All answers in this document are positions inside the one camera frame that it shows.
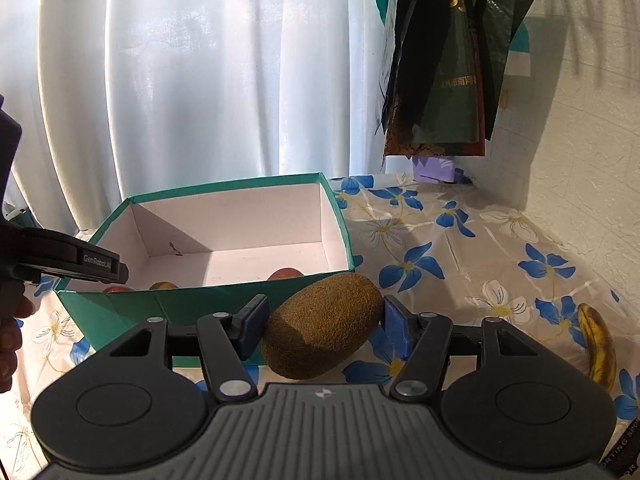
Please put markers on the red apple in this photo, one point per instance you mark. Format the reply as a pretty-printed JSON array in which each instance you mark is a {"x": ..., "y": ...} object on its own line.
[{"x": 117, "y": 289}]

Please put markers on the teal and white bag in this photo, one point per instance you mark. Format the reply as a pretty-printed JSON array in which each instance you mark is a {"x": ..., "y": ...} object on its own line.
[{"x": 520, "y": 55}]

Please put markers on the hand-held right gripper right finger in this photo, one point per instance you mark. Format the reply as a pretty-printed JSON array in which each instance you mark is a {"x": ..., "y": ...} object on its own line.
[{"x": 397, "y": 325}]

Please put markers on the dark green plastic bag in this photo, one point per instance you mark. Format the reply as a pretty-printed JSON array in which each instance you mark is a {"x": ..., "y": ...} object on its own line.
[{"x": 445, "y": 85}]

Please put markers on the brown kiwi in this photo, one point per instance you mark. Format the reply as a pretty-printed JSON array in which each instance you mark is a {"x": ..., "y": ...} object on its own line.
[{"x": 320, "y": 327}]

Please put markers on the purple box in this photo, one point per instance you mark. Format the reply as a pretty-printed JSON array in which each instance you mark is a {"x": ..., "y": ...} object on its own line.
[{"x": 434, "y": 170}]

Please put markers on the black plastic bag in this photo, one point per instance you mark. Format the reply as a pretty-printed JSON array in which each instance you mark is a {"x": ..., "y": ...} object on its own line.
[{"x": 505, "y": 20}]

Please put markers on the black printed box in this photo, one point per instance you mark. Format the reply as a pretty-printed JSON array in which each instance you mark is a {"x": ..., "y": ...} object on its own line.
[{"x": 625, "y": 450}]

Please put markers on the russet green-red apple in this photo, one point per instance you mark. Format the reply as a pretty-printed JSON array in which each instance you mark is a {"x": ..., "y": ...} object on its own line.
[{"x": 162, "y": 286}]

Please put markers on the person's left hand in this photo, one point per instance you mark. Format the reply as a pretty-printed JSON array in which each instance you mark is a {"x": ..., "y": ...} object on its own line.
[{"x": 10, "y": 350}]

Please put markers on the teal cardboard box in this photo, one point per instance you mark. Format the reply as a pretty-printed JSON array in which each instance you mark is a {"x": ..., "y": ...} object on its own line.
[{"x": 125, "y": 312}]

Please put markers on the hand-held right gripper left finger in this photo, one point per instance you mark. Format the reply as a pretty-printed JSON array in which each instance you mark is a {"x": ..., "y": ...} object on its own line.
[{"x": 252, "y": 325}]

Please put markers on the yellow banana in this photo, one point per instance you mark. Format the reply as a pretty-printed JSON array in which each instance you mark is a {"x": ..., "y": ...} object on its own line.
[{"x": 600, "y": 350}]

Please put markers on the orange mandarin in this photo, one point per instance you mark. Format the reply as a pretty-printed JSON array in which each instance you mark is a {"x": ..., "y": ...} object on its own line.
[{"x": 285, "y": 274}]

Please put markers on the floral tablecloth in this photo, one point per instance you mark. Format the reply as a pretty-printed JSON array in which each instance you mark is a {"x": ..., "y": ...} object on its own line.
[{"x": 450, "y": 270}]

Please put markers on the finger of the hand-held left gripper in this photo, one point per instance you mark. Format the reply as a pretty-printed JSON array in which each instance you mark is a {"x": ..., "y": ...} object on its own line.
[{"x": 70, "y": 255}]

